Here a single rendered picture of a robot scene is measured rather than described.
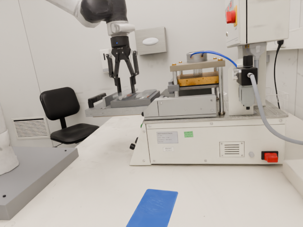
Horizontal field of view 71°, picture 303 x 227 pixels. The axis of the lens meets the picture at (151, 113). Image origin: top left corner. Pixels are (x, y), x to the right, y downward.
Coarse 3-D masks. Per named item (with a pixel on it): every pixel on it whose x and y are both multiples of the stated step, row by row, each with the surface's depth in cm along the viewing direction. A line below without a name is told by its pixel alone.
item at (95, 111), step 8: (112, 96) 95; (160, 96) 98; (96, 104) 96; (104, 104) 88; (88, 112) 86; (96, 112) 86; (104, 112) 85; (112, 112) 84; (120, 112) 83; (128, 112) 83; (136, 112) 82
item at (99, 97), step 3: (102, 93) 100; (105, 93) 102; (93, 96) 93; (96, 96) 93; (99, 96) 95; (102, 96) 98; (90, 99) 89; (93, 99) 90; (96, 99) 93; (99, 99) 95; (90, 102) 89; (93, 102) 90; (90, 105) 89; (93, 105) 90
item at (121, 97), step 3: (135, 90) 96; (129, 93) 88; (114, 96) 84; (117, 96) 84; (120, 96) 84; (123, 96) 83; (126, 96) 84; (129, 96) 91; (117, 99) 85; (120, 99) 85; (123, 99) 85
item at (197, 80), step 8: (200, 72) 82; (208, 72) 91; (216, 72) 87; (184, 80) 76; (192, 80) 75; (200, 80) 74; (208, 80) 74; (216, 80) 73; (184, 88) 76; (192, 88) 76; (200, 88) 75
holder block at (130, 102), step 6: (132, 96) 91; (150, 96) 86; (156, 96) 92; (114, 102) 84; (120, 102) 83; (126, 102) 83; (132, 102) 82; (138, 102) 82; (144, 102) 81; (150, 102) 81
